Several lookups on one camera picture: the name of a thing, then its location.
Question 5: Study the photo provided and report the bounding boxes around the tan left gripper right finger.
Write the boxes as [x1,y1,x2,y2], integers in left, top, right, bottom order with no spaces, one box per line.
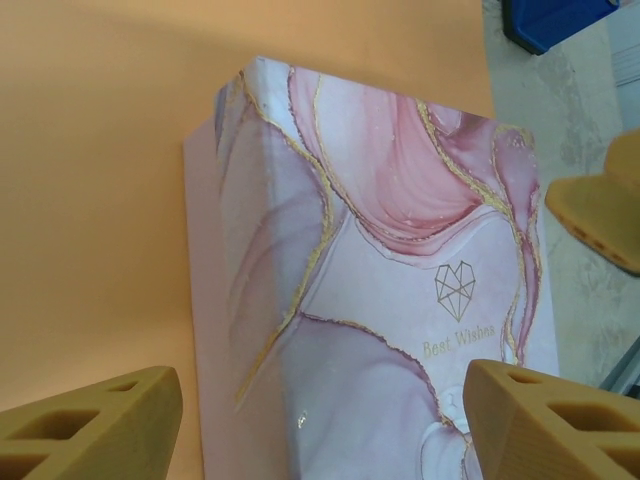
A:
[463,358,640,480]

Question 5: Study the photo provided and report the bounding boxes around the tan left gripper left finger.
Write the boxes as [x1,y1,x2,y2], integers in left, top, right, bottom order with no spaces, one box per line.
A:
[0,365,184,480]

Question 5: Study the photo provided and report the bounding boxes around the pink marble gift box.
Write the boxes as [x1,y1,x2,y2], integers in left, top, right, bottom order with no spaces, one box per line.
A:
[181,55,561,480]

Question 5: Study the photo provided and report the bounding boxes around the orange wrapping paper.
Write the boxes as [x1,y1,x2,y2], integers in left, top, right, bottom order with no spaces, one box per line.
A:
[0,0,497,480]

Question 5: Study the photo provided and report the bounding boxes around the blue tape dispenser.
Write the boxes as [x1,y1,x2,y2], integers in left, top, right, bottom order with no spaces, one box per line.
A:
[501,0,640,56]

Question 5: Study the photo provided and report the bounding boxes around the short aluminium table rail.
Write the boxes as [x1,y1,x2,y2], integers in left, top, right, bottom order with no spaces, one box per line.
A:
[596,349,640,397]

